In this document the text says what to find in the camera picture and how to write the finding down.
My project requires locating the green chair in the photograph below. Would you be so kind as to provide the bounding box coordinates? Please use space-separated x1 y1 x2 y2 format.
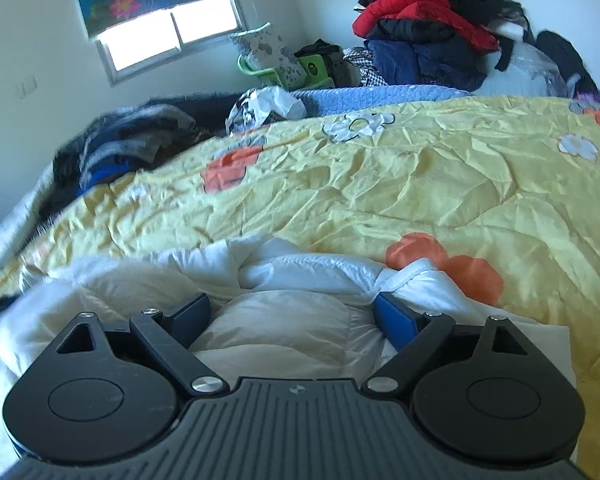
237 54 301 92

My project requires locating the leaf print pillow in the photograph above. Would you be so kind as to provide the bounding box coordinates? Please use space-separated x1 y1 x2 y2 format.
228 22 306 92

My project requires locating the crumpled black and white cloth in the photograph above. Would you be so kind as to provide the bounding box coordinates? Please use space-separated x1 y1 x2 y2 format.
225 85 306 136

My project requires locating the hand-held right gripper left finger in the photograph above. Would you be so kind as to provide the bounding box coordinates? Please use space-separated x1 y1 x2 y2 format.
44 292 231 395

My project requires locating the window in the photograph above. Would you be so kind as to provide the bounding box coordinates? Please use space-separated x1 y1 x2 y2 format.
96 0 248 86

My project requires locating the checked cloth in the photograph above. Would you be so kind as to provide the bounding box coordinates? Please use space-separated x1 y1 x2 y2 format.
342 46 388 88

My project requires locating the yellow printed blanket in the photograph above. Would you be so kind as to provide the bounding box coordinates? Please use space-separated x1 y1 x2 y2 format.
0 94 600 466

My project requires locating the light blue blanket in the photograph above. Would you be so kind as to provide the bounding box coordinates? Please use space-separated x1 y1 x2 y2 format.
290 84 476 121

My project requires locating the white floral quilt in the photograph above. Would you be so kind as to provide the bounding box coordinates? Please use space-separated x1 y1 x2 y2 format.
0 160 56 281

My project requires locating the dark striped clothes pile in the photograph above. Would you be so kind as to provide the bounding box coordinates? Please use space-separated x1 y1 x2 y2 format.
52 92 241 201

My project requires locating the clear plastic bag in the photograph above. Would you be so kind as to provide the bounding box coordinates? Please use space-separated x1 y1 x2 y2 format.
475 42 568 98

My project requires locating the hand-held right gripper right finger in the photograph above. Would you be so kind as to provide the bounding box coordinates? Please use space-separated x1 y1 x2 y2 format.
361 293 536 394

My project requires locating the black backpack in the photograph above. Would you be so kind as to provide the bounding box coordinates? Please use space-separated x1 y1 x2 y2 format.
535 30 600 98

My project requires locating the green and black bag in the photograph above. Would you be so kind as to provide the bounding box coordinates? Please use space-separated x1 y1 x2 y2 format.
294 39 346 90

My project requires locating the red jacket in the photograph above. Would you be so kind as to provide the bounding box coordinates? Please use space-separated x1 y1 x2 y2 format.
352 0 501 52

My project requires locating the navy jacket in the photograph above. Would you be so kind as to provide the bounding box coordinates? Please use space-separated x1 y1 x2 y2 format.
367 22 496 92

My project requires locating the white puffer jacket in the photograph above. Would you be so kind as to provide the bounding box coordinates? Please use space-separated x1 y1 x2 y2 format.
0 234 578 476

